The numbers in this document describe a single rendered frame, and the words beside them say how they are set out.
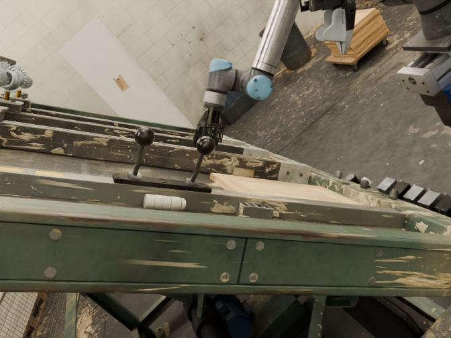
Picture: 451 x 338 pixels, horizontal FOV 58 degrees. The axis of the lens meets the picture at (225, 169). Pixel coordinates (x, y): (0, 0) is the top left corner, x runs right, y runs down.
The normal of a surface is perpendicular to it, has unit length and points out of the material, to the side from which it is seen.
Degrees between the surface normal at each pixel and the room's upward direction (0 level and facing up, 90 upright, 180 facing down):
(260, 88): 90
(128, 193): 90
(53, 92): 90
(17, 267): 90
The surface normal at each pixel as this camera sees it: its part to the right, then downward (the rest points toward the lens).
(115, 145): 0.33, 0.20
